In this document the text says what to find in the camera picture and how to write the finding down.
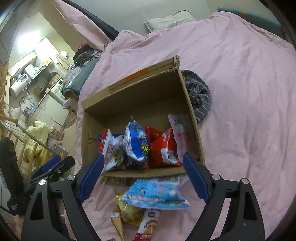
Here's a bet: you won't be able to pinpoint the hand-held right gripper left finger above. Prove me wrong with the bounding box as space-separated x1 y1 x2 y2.
21 153 105 241

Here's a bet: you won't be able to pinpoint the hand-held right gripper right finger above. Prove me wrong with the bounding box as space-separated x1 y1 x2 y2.
182 152 266 241

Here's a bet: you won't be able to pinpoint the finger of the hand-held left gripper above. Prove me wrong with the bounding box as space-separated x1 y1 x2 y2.
35 156 75 184
31 155 62 179

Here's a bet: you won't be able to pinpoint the red white long packet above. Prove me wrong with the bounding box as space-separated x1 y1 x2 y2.
99 128 125 172

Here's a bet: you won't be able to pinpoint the light blue snack bag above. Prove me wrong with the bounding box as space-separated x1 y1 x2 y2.
121 179 190 210

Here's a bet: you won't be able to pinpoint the red snack bag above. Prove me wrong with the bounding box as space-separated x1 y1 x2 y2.
145 126 183 168

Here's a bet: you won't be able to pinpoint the pink snack packet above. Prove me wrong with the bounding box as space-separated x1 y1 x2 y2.
168 114 199 160

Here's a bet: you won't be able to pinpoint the yellow waffle print packet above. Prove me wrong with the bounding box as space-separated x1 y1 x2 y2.
110 205 125 241

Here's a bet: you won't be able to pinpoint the yellow chips bag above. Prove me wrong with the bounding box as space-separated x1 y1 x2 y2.
116 193 145 226

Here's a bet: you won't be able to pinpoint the blue white snack bag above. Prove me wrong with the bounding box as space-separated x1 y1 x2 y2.
122 116 151 168

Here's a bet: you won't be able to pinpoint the white cartoon print packet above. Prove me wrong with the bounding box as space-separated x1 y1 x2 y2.
135 207 160 241

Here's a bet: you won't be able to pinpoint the brown cardboard box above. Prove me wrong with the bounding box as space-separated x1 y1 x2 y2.
81 55 206 186

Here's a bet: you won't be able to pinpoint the pink basket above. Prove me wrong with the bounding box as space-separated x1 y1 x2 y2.
50 127 65 142

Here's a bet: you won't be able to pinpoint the yellow quilt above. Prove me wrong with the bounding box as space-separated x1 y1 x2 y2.
22 120 50 163

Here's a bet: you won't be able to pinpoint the white base cabinets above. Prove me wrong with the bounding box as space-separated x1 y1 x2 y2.
30 93 70 130

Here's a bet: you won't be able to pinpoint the white washing machine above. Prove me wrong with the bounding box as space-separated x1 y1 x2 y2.
47 79 66 106

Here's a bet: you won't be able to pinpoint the grey striped garment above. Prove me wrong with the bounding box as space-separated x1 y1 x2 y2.
180 70 212 122

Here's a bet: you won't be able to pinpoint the brown carton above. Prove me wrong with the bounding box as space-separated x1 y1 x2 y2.
47 73 60 85

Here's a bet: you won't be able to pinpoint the white water heater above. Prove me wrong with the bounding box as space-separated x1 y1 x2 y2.
9 73 30 96

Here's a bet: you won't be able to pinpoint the wooden staircase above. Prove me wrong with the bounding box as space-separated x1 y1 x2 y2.
0 62 11 112

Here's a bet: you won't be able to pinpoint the white range hood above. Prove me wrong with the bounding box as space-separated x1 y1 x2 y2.
24 64 43 79

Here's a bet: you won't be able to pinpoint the pink blanket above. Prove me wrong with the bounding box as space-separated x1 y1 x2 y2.
61 11 296 241

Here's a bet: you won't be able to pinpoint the pile of clothes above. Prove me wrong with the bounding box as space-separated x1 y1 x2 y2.
62 43 103 93

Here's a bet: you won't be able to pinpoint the pink hanging sheet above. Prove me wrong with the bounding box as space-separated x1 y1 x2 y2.
51 0 109 50

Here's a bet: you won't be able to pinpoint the white pillow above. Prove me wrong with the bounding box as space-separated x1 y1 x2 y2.
144 10 197 33

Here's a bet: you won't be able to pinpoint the teal cushion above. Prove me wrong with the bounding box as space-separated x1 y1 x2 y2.
217 7 284 40

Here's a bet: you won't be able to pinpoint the metal rack frame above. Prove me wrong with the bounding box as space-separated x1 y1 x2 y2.
0 113 67 153

